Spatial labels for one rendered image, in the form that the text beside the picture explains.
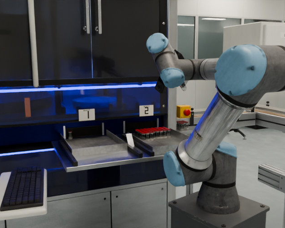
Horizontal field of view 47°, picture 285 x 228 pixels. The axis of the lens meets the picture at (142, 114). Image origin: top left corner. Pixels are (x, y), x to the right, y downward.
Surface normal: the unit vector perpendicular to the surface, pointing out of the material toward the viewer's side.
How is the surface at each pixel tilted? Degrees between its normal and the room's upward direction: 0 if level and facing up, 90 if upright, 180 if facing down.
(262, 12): 90
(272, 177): 90
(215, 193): 72
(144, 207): 90
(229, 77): 85
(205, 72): 110
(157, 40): 63
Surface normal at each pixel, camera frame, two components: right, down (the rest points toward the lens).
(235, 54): -0.86, 0.00
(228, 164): 0.44, 0.15
